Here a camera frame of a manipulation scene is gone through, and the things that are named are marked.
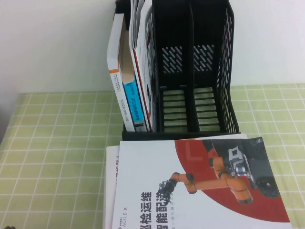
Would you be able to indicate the white red logistics brochure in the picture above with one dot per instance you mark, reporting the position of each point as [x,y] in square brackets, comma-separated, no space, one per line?
[143,62]

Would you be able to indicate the blue spine book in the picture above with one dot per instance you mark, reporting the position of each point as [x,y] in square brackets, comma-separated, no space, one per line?
[134,102]

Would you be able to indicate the black plastic book holder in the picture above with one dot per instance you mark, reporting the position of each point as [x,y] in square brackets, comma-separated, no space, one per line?
[166,135]

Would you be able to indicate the white book orange band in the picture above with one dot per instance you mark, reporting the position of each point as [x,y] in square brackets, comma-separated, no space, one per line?
[115,47]

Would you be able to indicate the green checked tablecloth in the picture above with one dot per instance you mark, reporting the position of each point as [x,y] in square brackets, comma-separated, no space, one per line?
[59,148]

